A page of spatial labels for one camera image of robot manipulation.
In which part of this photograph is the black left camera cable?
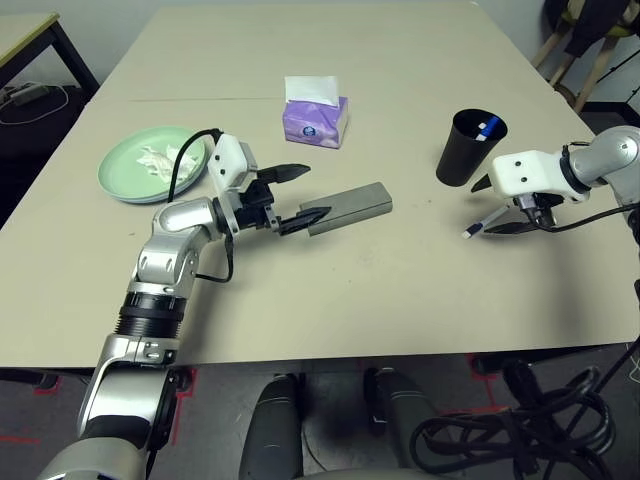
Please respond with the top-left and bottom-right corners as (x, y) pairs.
(167, 128), (236, 285)

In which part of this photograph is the white power cable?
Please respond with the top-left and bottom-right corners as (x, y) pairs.
(0, 85), (69, 125)

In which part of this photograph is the white tissue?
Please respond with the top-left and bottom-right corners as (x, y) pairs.
(135, 144), (199, 181)

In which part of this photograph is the black cable bundle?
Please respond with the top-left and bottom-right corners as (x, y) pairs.
(409, 357), (616, 480)

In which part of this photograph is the robot left leg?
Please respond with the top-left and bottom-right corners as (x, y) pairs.
(239, 373), (306, 480)

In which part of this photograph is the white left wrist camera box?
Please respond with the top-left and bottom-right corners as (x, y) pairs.
(207, 133), (259, 236)

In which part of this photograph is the grey glasses case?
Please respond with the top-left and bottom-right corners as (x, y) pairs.
(298, 182), (394, 237)

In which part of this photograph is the black camera cable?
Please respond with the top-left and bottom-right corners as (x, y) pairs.
(534, 202), (640, 234)
(167, 128), (236, 285)

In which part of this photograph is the purple tissue pack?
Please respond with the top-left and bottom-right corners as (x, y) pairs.
(282, 75), (350, 151)

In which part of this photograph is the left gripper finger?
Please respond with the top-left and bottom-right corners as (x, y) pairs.
(278, 207), (332, 236)
(257, 163), (311, 184)

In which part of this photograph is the beige side table black frame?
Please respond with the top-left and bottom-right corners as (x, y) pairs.
(0, 12), (100, 94)

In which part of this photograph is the light green plate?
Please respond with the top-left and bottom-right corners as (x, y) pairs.
(97, 125), (214, 204)

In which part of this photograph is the black cup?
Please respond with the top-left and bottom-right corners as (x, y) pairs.
(435, 108), (510, 188)

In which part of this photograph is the grey robot torso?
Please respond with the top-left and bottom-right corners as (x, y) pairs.
(299, 467), (421, 480)

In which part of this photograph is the wooden stool with black jacket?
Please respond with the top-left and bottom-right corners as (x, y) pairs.
(542, 0), (640, 56)

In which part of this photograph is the black right camera cable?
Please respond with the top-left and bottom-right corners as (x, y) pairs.
(534, 202), (640, 234)

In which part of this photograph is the robot right leg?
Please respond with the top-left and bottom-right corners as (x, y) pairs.
(363, 368), (436, 469)

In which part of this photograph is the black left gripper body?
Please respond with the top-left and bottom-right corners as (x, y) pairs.
(234, 182), (279, 229)

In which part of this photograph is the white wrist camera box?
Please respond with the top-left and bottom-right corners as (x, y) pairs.
(207, 133), (259, 236)
(489, 149), (591, 204)

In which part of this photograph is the black floor stand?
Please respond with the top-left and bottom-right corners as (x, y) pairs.
(582, 47), (640, 116)

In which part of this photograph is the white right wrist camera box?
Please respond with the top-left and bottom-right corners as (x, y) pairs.
(489, 149), (591, 204)

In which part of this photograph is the robot leg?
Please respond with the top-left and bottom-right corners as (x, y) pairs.
(363, 368), (436, 469)
(239, 373), (306, 480)

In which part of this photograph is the grey power strip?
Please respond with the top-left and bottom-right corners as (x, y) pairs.
(7, 83), (51, 105)

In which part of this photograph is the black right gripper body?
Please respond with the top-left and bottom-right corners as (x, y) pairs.
(514, 192), (564, 229)

